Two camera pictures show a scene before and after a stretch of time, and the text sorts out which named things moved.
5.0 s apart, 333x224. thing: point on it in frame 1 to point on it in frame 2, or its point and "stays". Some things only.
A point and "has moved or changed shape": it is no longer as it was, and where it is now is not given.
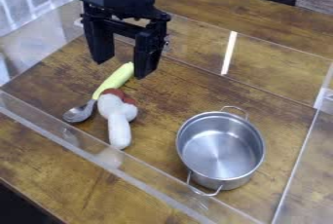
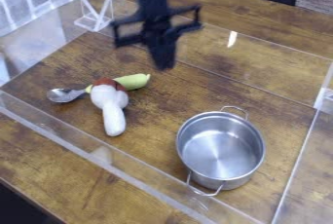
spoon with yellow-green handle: x=85 y=112 to x=64 y=94
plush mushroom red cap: x=120 y=109 has moved or changed shape
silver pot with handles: x=221 y=148 stays
